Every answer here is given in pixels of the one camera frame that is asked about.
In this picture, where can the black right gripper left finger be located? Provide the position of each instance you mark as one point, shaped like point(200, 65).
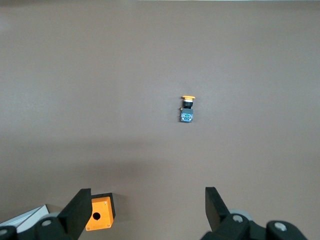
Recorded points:
point(75, 215)

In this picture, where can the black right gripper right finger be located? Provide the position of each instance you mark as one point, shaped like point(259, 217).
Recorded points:
point(217, 215)

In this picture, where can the white drawer cabinet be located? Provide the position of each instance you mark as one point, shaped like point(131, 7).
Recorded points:
point(30, 215)

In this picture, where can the orange box with hole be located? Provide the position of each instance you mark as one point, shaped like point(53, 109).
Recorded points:
point(100, 216)

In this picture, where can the brown table mat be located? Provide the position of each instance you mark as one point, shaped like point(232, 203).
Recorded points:
point(100, 75)

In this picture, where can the yellow push button switch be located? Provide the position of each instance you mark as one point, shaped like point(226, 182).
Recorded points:
point(187, 110)

